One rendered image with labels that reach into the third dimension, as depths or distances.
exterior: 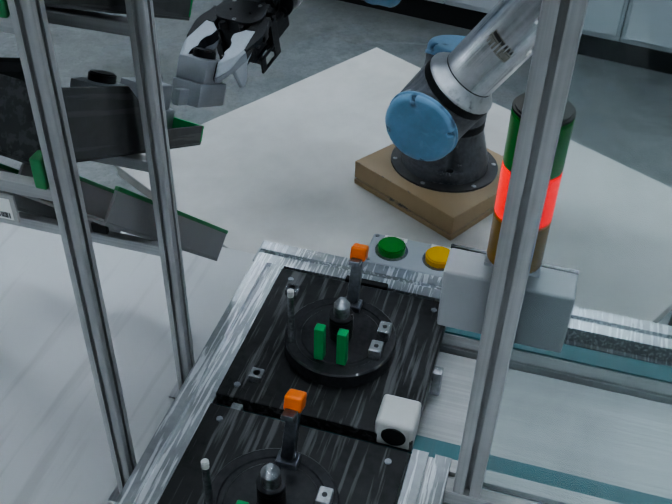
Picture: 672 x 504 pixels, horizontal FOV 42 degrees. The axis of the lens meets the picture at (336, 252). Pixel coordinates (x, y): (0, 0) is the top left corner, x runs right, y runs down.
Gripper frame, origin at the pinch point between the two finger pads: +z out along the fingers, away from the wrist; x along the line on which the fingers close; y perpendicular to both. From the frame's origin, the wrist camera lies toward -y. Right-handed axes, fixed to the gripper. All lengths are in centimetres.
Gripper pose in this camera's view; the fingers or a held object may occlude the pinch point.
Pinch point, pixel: (200, 64)
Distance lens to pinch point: 115.3
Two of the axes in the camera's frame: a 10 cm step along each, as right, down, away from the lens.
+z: -4.3, 7.2, -5.5
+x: -9.0, -2.9, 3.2
